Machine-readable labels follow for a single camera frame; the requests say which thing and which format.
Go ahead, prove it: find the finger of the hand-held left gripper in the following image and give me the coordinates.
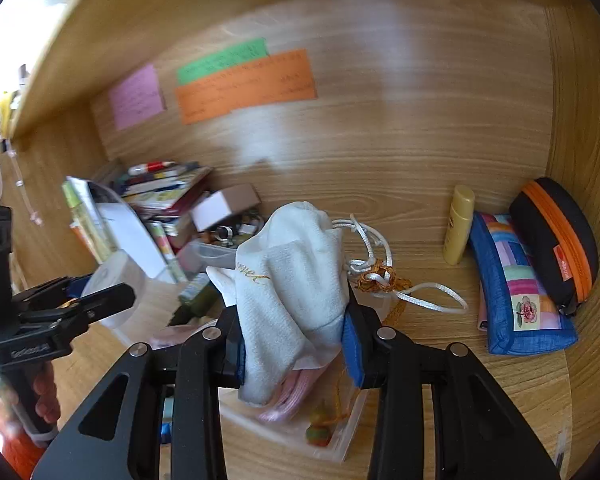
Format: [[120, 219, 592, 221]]
[[20, 282, 136, 333], [12, 275, 95, 311]]

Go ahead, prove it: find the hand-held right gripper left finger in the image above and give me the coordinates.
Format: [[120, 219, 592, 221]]
[[32, 280, 247, 480]]

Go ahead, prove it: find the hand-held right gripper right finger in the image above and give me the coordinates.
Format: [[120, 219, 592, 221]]
[[341, 280, 561, 480]]

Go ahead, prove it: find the clear plastic storage box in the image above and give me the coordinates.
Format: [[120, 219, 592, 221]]
[[145, 240, 396, 463]]

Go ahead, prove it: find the white cloth drawstring pouch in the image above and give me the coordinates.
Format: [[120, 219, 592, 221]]
[[206, 201, 469, 406]]

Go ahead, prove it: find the person's left forearm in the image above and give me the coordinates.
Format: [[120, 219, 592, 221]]
[[0, 430, 48, 480]]

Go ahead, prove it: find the wooden desktop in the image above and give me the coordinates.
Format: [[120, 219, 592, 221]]
[[50, 237, 581, 480]]

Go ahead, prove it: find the person's left hand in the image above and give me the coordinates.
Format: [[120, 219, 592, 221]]
[[32, 362, 62, 424]]

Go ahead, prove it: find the green yellow packet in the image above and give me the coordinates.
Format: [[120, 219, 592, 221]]
[[169, 272, 220, 328]]

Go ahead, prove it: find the yellow liquid bottle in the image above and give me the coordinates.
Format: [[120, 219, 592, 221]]
[[62, 179, 115, 264]]

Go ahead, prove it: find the white paper sheet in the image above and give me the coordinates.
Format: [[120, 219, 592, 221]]
[[87, 182, 169, 279]]

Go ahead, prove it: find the colourful fruit print booklet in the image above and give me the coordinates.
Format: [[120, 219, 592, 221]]
[[147, 220, 188, 284]]

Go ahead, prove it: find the green orange felt ornament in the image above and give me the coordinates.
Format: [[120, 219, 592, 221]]
[[304, 400, 334, 447]]

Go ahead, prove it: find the stack of books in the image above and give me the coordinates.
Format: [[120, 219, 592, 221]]
[[115, 160, 213, 256]]

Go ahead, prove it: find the red and white marker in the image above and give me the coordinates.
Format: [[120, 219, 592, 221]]
[[127, 160, 177, 174]]

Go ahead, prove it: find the white cardboard box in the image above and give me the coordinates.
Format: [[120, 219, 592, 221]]
[[190, 183, 262, 232]]

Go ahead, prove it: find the yellow sunscreen bottle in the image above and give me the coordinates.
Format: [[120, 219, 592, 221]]
[[442, 185, 476, 265]]

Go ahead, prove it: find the blue patchwork pencil case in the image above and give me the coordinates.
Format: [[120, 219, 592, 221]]
[[469, 211, 579, 356]]

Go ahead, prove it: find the pink sticky note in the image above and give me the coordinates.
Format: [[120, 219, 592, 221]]
[[109, 64, 167, 131]]

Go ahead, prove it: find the black case with orange zip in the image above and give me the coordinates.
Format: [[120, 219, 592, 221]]
[[509, 177, 600, 317]]

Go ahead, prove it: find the orange paper note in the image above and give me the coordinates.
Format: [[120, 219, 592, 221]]
[[175, 49, 318, 126]]

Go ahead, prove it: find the green paper note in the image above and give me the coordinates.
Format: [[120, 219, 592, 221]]
[[176, 37, 269, 86]]

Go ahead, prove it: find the wooden shelf board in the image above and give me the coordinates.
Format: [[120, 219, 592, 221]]
[[7, 0, 556, 141]]

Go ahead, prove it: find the pink braided rope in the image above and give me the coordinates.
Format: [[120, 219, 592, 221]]
[[257, 367, 327, 423]]

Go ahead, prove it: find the gold orange cord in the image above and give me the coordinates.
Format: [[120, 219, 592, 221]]
[[354, 259, 412, 328]]

